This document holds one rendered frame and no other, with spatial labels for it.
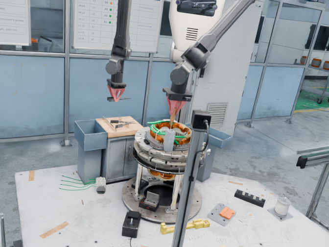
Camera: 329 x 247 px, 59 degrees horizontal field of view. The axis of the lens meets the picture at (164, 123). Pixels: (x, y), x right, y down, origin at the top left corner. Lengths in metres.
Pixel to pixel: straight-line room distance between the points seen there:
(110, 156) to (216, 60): 2.38
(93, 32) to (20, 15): 0.70
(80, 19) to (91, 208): 2.32
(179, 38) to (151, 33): 1.99
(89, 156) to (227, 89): 2.64
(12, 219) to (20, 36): 1.69
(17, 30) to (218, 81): 2.23
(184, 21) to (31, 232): 1.20
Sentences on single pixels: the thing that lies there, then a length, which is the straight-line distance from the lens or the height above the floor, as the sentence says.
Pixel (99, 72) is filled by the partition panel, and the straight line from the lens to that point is 3.50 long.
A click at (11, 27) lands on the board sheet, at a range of 3.24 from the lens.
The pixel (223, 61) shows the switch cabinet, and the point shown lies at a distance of 3.64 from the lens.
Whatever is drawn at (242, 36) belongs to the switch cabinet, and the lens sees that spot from 3.76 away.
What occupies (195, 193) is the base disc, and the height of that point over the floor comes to 0.80.
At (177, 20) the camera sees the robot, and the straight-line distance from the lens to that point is 1.63.
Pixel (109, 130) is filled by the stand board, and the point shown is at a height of 1.07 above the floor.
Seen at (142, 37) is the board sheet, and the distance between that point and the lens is 3.57.
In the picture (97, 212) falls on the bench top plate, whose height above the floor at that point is 0.78.
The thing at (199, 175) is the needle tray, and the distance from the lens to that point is 1.65.
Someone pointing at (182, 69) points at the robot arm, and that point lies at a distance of 0.99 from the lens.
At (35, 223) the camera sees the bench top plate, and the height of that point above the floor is 0.78.
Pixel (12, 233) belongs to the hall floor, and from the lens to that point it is 2.51.
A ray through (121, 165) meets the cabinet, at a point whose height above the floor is 0.87.
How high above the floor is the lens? 1.62
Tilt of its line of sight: 21 degrees down
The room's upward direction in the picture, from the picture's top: 8 degrees clockwise
